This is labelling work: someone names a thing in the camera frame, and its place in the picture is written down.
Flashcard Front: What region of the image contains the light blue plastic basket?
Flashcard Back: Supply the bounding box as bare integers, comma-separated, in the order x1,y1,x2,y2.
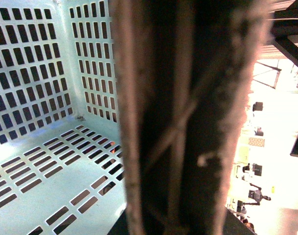
0,0,126,235

